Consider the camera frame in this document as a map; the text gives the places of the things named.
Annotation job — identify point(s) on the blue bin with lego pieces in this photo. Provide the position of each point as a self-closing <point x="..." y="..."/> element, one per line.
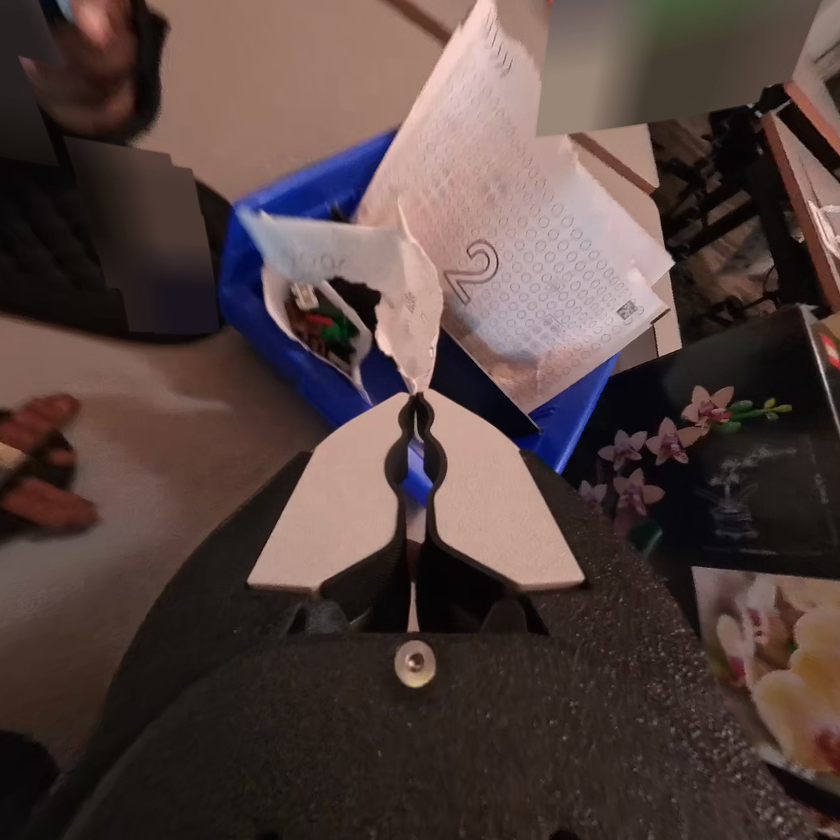
<point x="308" y="184"/>

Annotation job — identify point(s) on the white printed paper bag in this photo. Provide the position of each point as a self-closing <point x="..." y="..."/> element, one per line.
<point x="525" y="216"/>

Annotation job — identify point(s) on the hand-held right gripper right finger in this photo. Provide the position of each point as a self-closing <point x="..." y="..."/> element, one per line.
<point x="505" y="525"/>

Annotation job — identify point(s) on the pile of small lego pieces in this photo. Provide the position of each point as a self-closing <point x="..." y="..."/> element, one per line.
<point x="321" y="325"/>

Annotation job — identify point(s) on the dark brown printed box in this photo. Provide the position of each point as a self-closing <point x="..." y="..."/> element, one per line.
<point x="754" y="426"/>

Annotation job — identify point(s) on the torn white paper bag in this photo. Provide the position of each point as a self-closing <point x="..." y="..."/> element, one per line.
<point x="394" y="275"/>

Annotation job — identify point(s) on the black quilted armrest pad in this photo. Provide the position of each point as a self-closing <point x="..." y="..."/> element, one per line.
<point x="39" y="249"/>

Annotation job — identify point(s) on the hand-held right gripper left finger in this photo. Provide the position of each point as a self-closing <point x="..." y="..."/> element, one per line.
<point x="328" y="525"/>

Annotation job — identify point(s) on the wooden edged white table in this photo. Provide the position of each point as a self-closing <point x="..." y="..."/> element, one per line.
<point x="797" y="151"/>

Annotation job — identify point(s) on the black metal desk frame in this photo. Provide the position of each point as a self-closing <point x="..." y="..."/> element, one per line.
<point x="722" y="197"/>

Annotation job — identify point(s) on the round brown orange lego build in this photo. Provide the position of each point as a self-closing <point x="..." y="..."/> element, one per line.
<point x="46" y="505"/>

